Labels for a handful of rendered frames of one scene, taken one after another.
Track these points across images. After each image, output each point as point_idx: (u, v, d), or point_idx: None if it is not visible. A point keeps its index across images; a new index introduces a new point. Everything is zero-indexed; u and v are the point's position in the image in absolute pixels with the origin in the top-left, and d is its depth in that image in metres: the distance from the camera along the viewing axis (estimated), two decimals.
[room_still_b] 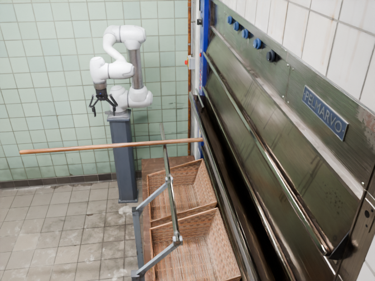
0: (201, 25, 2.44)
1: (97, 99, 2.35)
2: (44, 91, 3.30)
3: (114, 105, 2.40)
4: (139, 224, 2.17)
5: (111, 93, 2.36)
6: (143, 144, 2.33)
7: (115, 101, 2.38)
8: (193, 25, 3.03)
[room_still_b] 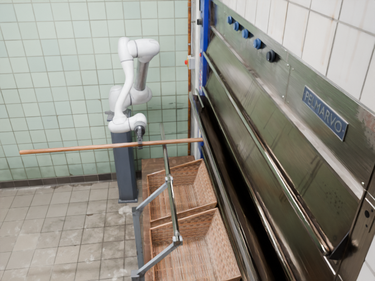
0: (201, 25, 2.44)
1: (138, 137, 2.45)
2: (44, 91, 3.30)
3: (140, 136, 2.37)
4: (139, 224, 2.17)
5: (140, 126, 2.42)
6: (143, 144, 2.33)
7: (139, 131, 2.38)
8: (193, 25, 3.03)
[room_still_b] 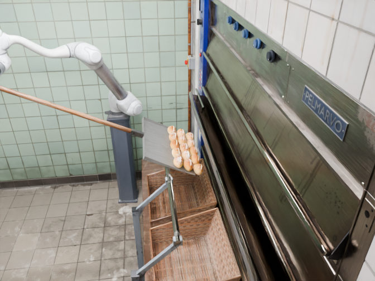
0: (201, 25, 2.44)
1: None
2: (44, 91, 3.30)
3: None
4: (139, 224, 2.17)
5: None
6: None
7: None
8: (193, 25, 3.03)
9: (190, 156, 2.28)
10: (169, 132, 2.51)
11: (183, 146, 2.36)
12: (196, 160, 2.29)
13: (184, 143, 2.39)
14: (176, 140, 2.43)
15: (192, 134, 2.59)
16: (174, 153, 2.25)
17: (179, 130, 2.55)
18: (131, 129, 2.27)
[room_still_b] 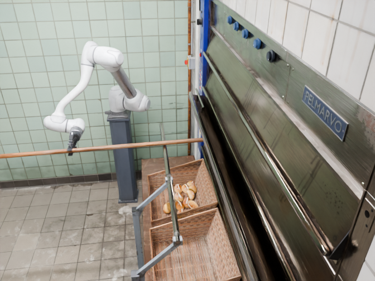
0: (201, 25, 2.44)
1: None
2: (44, 91, 3.30)
3: (72, 143, 2.32)
4: (139, 224, 2.17)
5: (72, 132, 2.38)
6: (74, 151, 2.28)
7: (70, 137, 2.33)
8: (193, 25, 3.03)
9: None
10: (188, 183, 2.82)
11: (184, 202, 2.66)
12: (180, 216, 2.53)
13: (186, 198, 2.68)
14: (193, 186, 2.75)
15: (178, 185, 2.82)
16: (192, 202, 2.61)
17: (184, 187, 2.81)
18: None
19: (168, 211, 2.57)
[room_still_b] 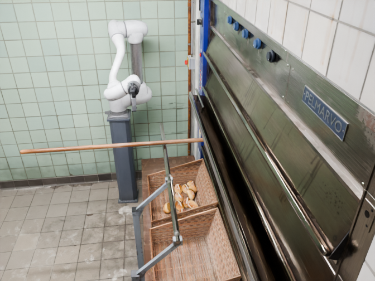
0: (201, 25, 2.44)
1: (131, 97, 2.36)
2: (44, 91, 3.30)
3: (133, 86, 2.26)
4: (139, 224, 2.17)
5: None
6: (144, 144, 2.33)
7: None
8: (193, 25, 3.03)
9: None
10: (188, 183, 2.82)
11: (184, 202, 2.66)
12: (180, 216, 2.53)
13: (186, 198, 2.68)
14: (193, 186, 2.75)
15: (178, 185, 2.82)
16: (192, 202, 2.61)
17: (184, 187, 2.81)
18: None
19: (168, 211, 2.57)
